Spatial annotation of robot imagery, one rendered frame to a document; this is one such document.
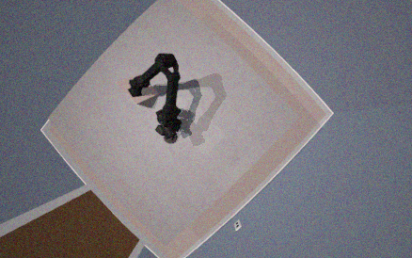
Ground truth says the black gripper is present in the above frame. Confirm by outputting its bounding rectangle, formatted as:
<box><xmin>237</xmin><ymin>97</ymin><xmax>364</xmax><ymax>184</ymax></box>
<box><xmin>155</xmin><ymin>108</ymin><xmax>181</xmax><ymax>136</ymax></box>

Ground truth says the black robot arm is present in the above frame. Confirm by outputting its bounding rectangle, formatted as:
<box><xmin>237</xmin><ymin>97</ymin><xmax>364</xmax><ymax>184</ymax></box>
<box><xmin>128</xmin><ymin>53</ymin><xmax>182</xmax><ymax>139</ymax></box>

